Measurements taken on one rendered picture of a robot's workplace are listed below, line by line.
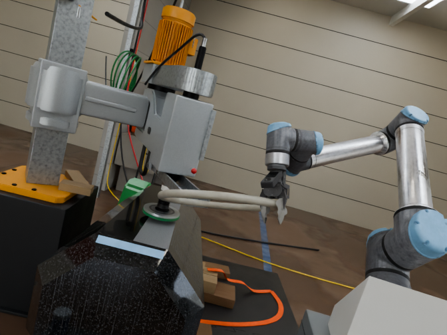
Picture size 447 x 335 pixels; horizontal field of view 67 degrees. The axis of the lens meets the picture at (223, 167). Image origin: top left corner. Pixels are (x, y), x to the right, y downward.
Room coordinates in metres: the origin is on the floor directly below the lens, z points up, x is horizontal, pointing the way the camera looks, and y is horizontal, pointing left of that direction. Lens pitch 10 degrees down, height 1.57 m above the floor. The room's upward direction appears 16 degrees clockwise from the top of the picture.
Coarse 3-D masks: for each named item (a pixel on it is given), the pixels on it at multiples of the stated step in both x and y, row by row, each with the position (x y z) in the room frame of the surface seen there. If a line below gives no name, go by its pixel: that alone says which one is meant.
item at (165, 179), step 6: (156, 174) 1.93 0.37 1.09; (162, 174) 1.83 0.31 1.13; (162, 180) 1.81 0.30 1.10; (168, 180) 1.72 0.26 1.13; (180, 180) 1.88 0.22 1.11; (186, 180) 1.80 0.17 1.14; (168, 186) 1.70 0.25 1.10; (174, 186) 1.63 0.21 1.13; (180, 186) 1.79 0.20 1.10; (186, 186) 1.78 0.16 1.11; (192, 186) 1.71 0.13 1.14; (186, 198) 1.47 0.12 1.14
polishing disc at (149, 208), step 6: (150, 204) 1.93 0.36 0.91; (156, 204) 1.96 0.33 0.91; (144, 210) 1.84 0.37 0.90; (150, 210) 1.83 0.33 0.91; (156, 210) 1.86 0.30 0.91; (174, 210) 1.95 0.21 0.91; (156, 216) 1.79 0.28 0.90; (162, 216) 1.80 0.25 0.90; (168, 216) 1.82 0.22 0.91; (174, 216) 1.84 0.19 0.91
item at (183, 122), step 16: (176, 96) 1.77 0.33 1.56; (176, 112) 1.77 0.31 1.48; (192, 112) 1.81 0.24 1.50; (208, 112) 1.85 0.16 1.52; (160, 128) 1.88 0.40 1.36; (176, 128) 1.78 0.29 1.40; (192, 128) 1.82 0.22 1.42; (160, 144) 1.82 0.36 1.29; (176, 144) 1.79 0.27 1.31; (192, 144) 1.83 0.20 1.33; (160, 160) 1.77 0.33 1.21; (176, 160) 1.80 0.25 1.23; (192, 160) 1.84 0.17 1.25; (176, 176) 1.87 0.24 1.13; (192, 176) 1.86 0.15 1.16
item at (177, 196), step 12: (168, 192) 1.16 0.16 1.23; (180, 192) 1.12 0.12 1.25; (192, 192) 1.10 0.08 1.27; (204, 192) 1.09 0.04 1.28; (216, 192) 1.09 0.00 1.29; (228, 192) 1.10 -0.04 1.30; (192, 204) 1.48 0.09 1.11; (204, 204) 1.50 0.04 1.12; (216, 204) 1.52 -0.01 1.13; (228, 204) 1.52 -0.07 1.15; (240, 204) 1.51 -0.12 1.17; (264, 204) 1.14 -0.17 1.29
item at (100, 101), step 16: (32, 80) 2.04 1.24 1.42; (48, 80) 2.02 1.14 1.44; (64, 80) 2.05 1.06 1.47; (80, 80) 2.13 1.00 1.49; (32, 96) 2.03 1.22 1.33; (48, 96) 2.02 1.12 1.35; (64, 96) 2.06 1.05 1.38; (96, 96) 2.21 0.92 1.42; (112, 96) 2.26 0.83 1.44; (128, 96) 2.30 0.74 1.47; (144, 96) 2.36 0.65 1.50; (64, 112) 2.07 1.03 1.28; (80, 112) 2.18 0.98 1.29; (96, 112) 2.22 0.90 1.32; (112, 112) 2.26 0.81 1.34; (128, 112) 2.31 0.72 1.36; (144, 112) 2.36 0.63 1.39
